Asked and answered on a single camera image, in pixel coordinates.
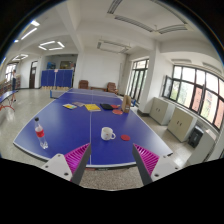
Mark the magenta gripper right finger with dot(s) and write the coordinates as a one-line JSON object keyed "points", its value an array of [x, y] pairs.
{"points": [[151, 166]]}

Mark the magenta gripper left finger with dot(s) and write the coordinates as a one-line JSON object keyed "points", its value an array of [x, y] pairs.
{"points": [[70, 166]]}

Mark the clear plastic water bottle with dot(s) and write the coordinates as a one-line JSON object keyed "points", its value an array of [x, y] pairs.
{"points": [[40, 134]]}

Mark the small red round lid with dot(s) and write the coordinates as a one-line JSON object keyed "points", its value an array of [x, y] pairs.
{"points": [[125, 137]]}

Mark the white ceramic mug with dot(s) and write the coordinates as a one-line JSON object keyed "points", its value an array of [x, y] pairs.
{"points": [[107, 134]]}

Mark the right beige cabinet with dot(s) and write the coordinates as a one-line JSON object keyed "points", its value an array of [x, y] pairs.
{"points": [[181, 124]]}

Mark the beige cabinet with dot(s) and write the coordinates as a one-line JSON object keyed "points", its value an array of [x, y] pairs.
{"points": [[161, 111], [181, 124]]}

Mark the left beige cabinet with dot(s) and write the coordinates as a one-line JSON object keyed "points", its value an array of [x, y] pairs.
{"points": [[161, 111]]}

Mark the black bin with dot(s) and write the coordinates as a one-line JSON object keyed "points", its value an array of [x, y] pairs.
{"points": [[195, 136]]}

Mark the colourful booklet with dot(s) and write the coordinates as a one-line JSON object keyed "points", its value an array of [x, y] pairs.
{"points": [[70, 106]]}

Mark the yellow book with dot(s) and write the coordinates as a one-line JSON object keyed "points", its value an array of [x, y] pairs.
{"points": [[92, 107]]}

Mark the grey flat booklet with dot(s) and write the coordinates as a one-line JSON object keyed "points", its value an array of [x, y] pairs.
{"points": [[80, 104]]}

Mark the red table tennis paddle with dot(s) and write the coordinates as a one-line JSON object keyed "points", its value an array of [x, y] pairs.
{"points": [[117, 112]]}

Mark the black pouch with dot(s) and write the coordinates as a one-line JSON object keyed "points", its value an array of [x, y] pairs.
{"points": [[106, 106]]}

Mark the left brown armchair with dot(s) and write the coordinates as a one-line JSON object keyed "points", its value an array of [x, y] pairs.
{"points": [[83, 84]]}

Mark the brown armchair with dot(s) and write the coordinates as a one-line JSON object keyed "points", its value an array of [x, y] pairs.
{"points": [[83, 84], [111, 87]]}

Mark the right brown armchair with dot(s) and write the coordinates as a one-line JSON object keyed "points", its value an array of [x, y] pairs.
{"points": [[111, 87]]}

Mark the blue barrier panels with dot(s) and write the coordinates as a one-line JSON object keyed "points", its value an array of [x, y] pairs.
{"points": [[57, 78]]}

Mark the standing person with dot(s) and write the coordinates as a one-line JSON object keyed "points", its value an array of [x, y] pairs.
{"points": [[13, 79]]}

